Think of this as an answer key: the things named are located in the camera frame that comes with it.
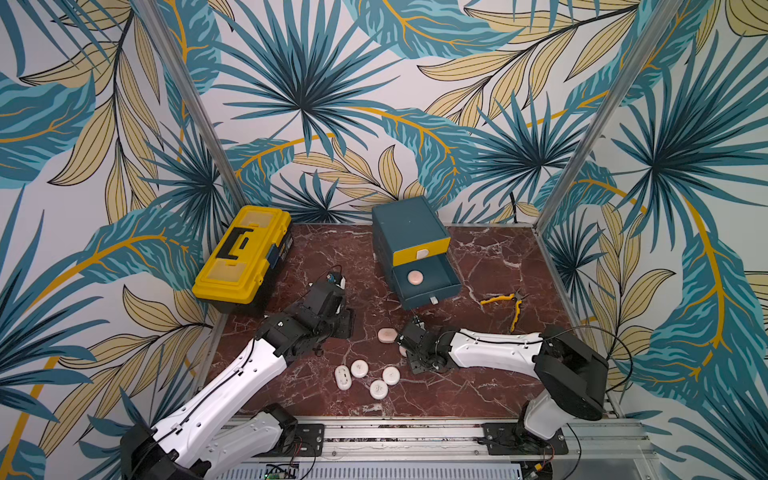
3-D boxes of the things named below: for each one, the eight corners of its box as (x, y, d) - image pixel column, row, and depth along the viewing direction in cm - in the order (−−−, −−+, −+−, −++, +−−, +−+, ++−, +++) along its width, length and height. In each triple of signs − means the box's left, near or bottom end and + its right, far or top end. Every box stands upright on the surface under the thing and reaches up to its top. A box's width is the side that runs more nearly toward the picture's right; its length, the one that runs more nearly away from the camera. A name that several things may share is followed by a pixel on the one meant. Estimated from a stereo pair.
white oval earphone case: (334, 390, 83) (333, 387, 81) (336, 367, 87) (335, 364, 85) (351, 390, 83) (351, 388, 81) (353, 367, 87) (352, 364, 85)
